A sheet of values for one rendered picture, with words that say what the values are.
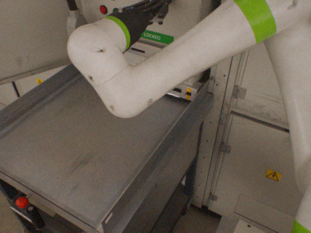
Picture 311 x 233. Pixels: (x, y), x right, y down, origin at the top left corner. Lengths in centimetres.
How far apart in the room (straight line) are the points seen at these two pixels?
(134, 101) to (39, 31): 79
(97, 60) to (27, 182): 46
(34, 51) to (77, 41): 75
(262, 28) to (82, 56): 37
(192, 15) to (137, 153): 47
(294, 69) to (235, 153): 62
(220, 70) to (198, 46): 49
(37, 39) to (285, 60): 100
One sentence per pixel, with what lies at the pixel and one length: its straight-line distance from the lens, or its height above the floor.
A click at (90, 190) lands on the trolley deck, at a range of 84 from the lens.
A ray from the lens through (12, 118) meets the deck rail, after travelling 113.
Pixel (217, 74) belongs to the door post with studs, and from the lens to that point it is 110.
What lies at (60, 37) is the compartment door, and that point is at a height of 97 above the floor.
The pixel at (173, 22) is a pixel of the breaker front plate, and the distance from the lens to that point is 97.
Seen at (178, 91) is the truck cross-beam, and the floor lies 89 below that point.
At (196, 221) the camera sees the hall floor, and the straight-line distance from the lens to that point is 174.
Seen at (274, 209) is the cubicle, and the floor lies 32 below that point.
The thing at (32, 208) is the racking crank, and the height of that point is 77.
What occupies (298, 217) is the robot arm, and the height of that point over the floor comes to 104.
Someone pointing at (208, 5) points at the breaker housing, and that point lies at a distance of 98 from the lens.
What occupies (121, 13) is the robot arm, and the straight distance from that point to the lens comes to 72.
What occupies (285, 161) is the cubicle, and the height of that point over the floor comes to 65.
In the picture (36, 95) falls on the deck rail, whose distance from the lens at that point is 117.
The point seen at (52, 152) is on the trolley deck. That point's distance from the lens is 97.
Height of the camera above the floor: 153
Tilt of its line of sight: 42 degrees down
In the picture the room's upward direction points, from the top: straight up
